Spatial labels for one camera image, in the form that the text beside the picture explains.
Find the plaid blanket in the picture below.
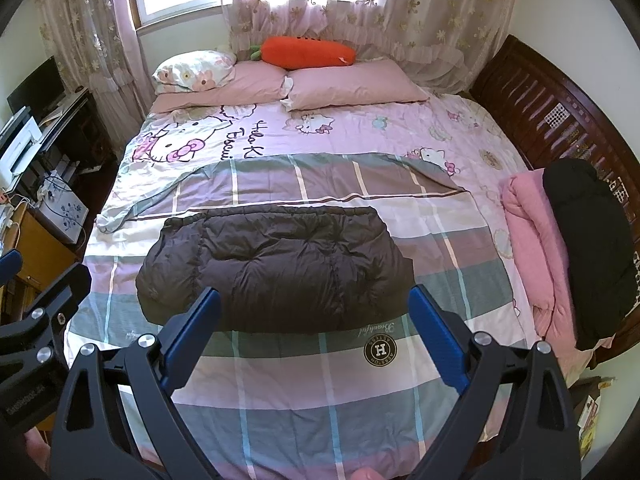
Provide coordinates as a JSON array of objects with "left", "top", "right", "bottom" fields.
[{"left": 65, "top": 152, "right": 576, "bottom": 480}]

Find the black monitor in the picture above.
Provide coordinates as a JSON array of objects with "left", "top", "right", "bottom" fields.
[{"left": 6, "top": 56, "right": 67, "bottom": 114}]

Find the white box with blue flowers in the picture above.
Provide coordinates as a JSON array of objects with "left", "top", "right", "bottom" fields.
[{"left": 37, "top": 191, "right": 91, "bottom": 247}]

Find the orange carrot plush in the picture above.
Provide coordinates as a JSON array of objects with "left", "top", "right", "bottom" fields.
[{"left": 247, "top": 35, "right": 357, "bottom": 69}]

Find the light wooden cabinet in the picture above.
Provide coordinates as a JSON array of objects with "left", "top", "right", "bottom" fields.
[{"left": 0, "top": 199, "right": 87, "bottom": 313}]

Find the white printer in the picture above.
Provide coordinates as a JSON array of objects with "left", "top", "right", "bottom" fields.
[{"left": 0, "top": 114, "right": 44, "bottom": 187}]

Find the black computer desk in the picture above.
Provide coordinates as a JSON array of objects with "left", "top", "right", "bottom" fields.
[{"left": 27, "top": 87, "right": 122, "bottom": 201}]

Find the stack of books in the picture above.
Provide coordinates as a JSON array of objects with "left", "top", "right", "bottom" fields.
[{"left": 577, "top": 377, "right": 615, "bottom": 457}]

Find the white floral pillow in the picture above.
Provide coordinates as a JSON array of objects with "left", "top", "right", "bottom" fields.
[{"left": 152, "top": 50, "right": 237, "bottom": 95}]

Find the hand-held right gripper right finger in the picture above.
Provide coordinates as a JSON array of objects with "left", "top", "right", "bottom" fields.
[{"left": 409, "top": 284, "right": 584, "bottom": 480}]

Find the person's left forearm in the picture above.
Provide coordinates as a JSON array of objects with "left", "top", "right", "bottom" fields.
[{"left": 22, "top": 429, "right": 52, "bottom": 467}]

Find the dark wooden headboard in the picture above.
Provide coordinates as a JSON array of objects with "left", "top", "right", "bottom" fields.
[{"left": 469, "top": 34, "right": 640, "bottom": 241}]

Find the folded pink blanket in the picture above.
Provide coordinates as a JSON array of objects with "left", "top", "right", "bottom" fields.
[{"left": 500, "top": 169, "right": 597, "bottom": 376}]

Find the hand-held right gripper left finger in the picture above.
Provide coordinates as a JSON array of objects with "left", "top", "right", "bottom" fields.
[{"left": 49, "top": 287, "right": 222, "bottom": 480}]

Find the tangle of cables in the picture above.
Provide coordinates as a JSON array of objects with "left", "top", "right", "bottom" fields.
[{"left": 30, "top": 170, "right": 82, "bottom": 206}]

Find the brown hooded down jacket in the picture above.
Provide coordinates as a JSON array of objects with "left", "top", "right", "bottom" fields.
[{"left": 135, "top": 204, "right": 416, "bottom": 333}]

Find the black jacket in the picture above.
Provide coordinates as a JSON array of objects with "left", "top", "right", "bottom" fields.
[{"left": 542, "top": 157, "right": 640, "bottom": 352}]

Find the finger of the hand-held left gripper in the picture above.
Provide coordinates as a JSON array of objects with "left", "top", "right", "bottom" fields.
[
  {"left": 0, "top": 249, "right": 24, "bottom": 293},
  {"left": 0, "top": 262, "right": 93, "bottom": 367}
]

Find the pink cartoon cat bed sheet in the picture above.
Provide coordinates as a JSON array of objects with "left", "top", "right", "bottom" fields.
[{"left": 82, "top": 60, "right": 543, "bottom": 361}]

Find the pink pillow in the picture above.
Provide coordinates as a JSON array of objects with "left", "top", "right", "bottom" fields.
[
  {"left": 280, "top": 58, "right": 431, "bottom": 112},
  {"left": 150, "top": 61, "right": 293, "bottom": 114}
]

